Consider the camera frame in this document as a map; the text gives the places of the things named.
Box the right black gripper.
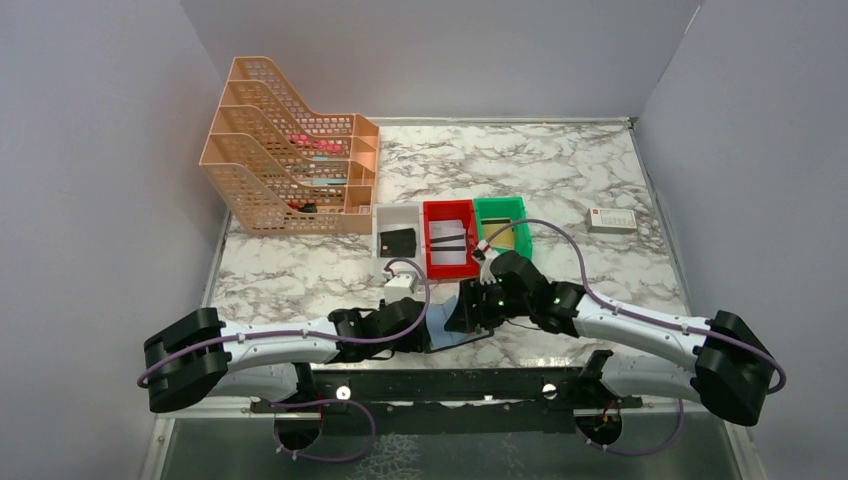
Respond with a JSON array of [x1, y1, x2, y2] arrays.
[[445, 276, 533, 333]]

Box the green plastic bin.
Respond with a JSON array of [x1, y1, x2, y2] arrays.
[[473, 197, 533, 259]]

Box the white plastic bin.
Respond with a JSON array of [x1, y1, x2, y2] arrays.
[[371, 202, 427, 282]]

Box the red plastic bin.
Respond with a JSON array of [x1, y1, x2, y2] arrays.
[[423, 199, 479, 281]]

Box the white card box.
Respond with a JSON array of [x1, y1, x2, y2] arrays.
[[586, 207, 638, 234]]

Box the peach plastic desk organizer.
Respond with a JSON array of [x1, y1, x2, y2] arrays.
[[199, 56, 380, 236]]

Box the black leather card holder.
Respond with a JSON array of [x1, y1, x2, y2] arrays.
[[424, 330, 494, 353]]

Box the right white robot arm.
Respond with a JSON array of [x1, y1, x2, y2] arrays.
[[444, 252, 777, 426]]

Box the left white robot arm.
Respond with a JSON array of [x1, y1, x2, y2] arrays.
[[136, 298, 431, 413]]

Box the gold credit card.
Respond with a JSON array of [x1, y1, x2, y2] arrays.
[[480, 217, 517, 251]]

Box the black credit card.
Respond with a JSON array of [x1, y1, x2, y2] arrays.
[[378, 228, 418, 258]]

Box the white card with black stripe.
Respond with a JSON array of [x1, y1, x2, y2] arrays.
[[428, 219, 467, 245]]

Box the pink highlighter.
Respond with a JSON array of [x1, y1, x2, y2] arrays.
[[286, 134, 350, 157]]

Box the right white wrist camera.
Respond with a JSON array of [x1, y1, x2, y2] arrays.
[[472, 240, 499, 284]]

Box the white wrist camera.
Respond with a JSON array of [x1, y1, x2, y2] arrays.
[[472, 240, 499, 284], [383, 271, 419, 304]]

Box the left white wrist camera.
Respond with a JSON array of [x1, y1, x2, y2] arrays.
[[383, 271, 419, 304]]

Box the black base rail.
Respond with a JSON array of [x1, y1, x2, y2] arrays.
[[250, 367, 643, 440]]

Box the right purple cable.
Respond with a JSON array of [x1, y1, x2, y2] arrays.
[[474, 218, 788, 458]]

